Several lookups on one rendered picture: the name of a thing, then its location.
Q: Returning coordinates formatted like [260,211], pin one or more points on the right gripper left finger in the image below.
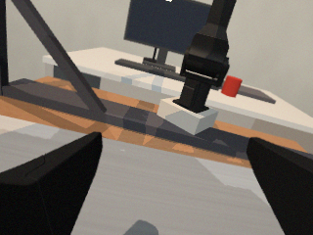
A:
[44,196]

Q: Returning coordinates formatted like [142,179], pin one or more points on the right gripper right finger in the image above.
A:
[286,179]

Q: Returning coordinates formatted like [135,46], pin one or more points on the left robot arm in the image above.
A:
[206,56]

